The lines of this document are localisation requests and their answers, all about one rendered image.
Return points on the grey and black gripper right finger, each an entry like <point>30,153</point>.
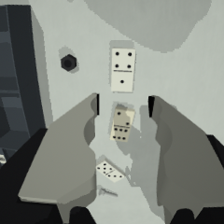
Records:
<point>191,173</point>

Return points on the black hex nut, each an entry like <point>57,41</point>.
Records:
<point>68,62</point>

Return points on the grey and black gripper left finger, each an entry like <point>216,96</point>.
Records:
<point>54,171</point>

